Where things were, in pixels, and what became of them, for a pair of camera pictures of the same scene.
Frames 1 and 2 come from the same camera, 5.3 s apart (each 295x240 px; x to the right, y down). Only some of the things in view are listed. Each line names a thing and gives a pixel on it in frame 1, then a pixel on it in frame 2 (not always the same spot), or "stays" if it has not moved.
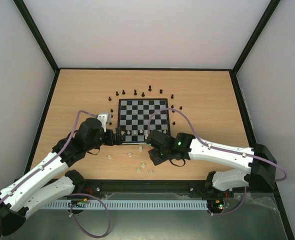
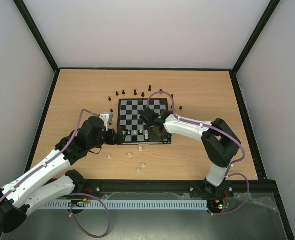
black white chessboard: (138, 116) stays
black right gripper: (150, 139) → (158, 131)
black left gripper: (119, 140) stays
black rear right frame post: (259, 29) stays
